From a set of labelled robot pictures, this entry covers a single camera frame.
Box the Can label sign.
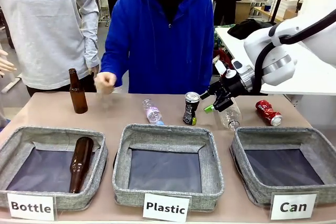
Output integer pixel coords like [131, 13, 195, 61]
[270, 193, 318, 221]

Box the grey fabric can basket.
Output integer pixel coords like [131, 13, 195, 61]
[230, 126, 336, 206]

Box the clear plastic bottle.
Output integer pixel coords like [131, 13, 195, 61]
[219, 100, 242, 131]

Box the red crushed can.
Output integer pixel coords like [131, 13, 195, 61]
[255, 99, 283, 126]

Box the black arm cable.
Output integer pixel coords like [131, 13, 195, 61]
[252, 8, 336, 94]

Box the person right hand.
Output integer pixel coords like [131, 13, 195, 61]
[94, 71, 118, 95]

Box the upright brown glass bottle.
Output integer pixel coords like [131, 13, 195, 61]
[68, 68, 89, 114]

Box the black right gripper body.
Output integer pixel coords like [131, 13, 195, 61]
[209, 72, 257, 113]

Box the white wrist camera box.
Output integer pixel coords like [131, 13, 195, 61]
[214, 59, 255, 79]

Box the Bottle label sign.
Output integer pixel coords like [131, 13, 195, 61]
[7, 193, 56, 221]

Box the grey fabric bottle basket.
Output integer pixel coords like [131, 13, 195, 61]
[0, 126, 109, 211]

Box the Plastic label sign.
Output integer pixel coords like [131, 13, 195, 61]
[142, 193, 191, 223]

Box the bystander hand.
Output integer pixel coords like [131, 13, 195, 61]
[0, 49, 17, 77]

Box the lying brown glass bottle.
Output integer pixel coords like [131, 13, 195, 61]
[69, 136, 95, 194]

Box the person in blue hoodie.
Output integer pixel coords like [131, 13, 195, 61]
[100, 0, 215, 95]

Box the pink label plastic bottle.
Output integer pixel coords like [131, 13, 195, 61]
[142, 98, 165, 126]

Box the grey fabric plastic basket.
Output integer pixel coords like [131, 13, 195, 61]
[112, 123, 225, 211]

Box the person in grey sweater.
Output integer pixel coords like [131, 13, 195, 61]
[0, 0, 100, 98]

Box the black crushed can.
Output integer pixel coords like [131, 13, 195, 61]
[182, 91, 201, 126]

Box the black cloth bundle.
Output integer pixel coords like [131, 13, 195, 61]
[227, 18, 275, 41]

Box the white side table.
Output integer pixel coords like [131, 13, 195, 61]
[214, 23, 279, 65]

